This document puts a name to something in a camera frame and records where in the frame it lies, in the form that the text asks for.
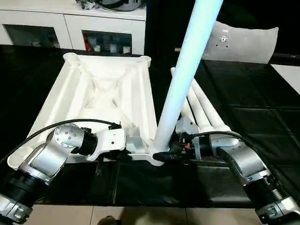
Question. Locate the white cabinet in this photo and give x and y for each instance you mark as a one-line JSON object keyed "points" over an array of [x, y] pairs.
{"points": [[70, 21]]}

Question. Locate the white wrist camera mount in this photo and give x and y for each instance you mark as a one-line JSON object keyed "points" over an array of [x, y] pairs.
{"points": [[110, 140], [187, 126]]}

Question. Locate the brown round object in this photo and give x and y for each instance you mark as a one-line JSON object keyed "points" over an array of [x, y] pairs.
{"points": [[109, 220]]}

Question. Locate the red bottle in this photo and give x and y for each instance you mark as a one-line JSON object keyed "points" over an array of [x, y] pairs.
{"points": [[86, 42]]}

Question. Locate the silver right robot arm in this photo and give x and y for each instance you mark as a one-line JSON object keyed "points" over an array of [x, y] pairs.
{"points": [[248, 164]]}

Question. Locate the white plastic table leg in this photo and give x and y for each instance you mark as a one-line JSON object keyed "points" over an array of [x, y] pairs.
{"points": [[173, 72], [187, 70], [212, 110], [202, 112]]}

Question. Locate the black bar pink mark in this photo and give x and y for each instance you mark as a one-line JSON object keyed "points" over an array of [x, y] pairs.
{"points": [[287, 58]]}

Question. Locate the grey helmet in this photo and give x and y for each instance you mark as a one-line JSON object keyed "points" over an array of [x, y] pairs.
{"points": [[122, 5]]}

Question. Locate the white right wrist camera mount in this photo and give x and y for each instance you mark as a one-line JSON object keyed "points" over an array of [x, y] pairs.
{"points": [[187, 126]]}

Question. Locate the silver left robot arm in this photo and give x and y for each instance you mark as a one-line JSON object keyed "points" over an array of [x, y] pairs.
{"points": [[42, 159]]}

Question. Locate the black mat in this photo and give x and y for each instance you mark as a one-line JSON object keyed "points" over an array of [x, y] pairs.
{"points": [[257, 105]]}

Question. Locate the white flat board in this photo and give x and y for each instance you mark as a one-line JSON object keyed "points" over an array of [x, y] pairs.
{"points": [[288, 75]]}

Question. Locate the black crumpled bag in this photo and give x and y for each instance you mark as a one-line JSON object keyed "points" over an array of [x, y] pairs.
{"points": [[90, 4]]}

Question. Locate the grey pillow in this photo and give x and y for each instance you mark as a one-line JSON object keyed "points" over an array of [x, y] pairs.
{"points": [[246, 44]]}

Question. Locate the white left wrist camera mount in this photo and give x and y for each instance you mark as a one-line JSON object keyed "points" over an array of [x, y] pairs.
{"points": [[110, 140]]}

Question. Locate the white plastic table top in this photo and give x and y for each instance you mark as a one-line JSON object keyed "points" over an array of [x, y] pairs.
{"points": [[105, 70]]}

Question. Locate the small white jar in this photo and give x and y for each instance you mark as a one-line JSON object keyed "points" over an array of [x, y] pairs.
{"points": [[126, 49], [97, 48]]}

